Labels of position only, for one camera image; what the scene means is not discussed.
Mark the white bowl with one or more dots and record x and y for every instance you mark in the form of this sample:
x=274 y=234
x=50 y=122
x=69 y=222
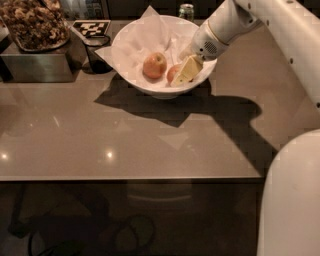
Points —
x=156 y=88

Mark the white paper liner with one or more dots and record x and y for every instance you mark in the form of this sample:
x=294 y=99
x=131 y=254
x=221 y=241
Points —
x=150 y=36

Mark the jar of granola snacks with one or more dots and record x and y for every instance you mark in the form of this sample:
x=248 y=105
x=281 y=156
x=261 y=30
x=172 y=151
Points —
x=35 y=25

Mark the red-yellow apple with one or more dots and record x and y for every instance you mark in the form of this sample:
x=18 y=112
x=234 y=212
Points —
x=172 y=71
x=155 y=65

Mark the black white marker tag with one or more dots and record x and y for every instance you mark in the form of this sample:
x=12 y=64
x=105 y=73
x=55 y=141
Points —
x=91 y=28

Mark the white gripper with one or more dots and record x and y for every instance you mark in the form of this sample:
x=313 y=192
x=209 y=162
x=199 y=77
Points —
x=203 y=44

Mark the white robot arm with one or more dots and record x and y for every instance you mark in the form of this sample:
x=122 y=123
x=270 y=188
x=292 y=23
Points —
x=289 y=223

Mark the green glass jar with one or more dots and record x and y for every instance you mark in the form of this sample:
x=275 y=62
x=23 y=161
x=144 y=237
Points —
x=186 y=11

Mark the black wire cup holder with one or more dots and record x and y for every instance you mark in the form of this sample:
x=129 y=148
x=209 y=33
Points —
x=97 y=64

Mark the steel box stand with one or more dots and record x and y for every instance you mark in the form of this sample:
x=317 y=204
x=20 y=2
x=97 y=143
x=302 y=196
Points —
x=59 y=65

